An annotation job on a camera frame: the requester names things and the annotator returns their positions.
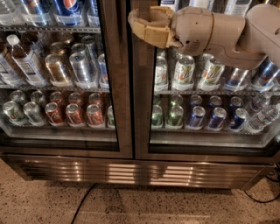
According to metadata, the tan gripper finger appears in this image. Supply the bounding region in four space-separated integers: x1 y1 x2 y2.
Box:
129 18 175 48
128 6 174 29

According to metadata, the fridge glass door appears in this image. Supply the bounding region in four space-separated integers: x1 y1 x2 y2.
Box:
131 0 279 164
0 0 132 158

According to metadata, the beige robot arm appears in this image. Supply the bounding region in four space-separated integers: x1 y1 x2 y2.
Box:
128 4 280 70

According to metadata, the steel fridge base grille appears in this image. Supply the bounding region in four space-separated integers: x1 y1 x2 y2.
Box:
1 153 273 190

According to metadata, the white green can centre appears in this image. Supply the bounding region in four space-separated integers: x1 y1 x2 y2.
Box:
172 55 195 91

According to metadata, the white green can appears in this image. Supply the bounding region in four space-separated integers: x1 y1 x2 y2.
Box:
172 55 195 91
198 58 225 91

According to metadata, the white green can right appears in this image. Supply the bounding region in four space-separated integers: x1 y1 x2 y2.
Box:
198 58 225 91

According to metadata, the green can lower shelf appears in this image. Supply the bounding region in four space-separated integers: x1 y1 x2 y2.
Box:
166 105 184 130

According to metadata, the silver soda can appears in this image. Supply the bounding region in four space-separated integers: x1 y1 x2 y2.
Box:
69 52 93 88

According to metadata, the blue can lower left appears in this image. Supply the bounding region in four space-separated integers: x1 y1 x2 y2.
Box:
186 106 206 130

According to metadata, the blue can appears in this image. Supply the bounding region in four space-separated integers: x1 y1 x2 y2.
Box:
186 106 206 130
206 107 227 130

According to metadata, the blue pepsi bottle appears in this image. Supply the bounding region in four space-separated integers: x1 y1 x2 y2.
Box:
52 0 85 26

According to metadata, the blue can lower right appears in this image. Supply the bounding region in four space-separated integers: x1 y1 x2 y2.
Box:
206 107 227 130

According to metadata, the red soda can right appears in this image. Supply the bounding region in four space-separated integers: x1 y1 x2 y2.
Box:
87 104 104 127

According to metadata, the red soda can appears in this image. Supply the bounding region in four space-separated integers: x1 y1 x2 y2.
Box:
66 103 85 127
87 104 104 127
45 102 65 126

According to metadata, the gold soda can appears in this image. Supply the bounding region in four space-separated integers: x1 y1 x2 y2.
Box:
45 53 72 87

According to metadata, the red soda can middle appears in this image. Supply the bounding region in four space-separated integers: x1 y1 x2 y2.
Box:
66 103 85 127

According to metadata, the red soda can left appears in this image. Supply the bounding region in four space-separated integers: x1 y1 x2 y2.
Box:
45 102 65 126

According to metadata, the brown tea bottle right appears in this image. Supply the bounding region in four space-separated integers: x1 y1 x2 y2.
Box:
6 34 47 87

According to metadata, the brown tea bottle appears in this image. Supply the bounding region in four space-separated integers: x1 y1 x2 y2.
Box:
0 42 25 87
6 34 47 87

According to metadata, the brown tea bottle left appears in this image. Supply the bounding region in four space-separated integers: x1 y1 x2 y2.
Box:
0 42 25 87

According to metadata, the green silver can left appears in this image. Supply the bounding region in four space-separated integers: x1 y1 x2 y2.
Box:
3 101 27 125

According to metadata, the black floor cable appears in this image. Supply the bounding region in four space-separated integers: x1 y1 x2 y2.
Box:
70 183 99 224

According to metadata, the black cable at right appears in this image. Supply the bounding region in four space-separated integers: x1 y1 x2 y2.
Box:
243 163 280 204

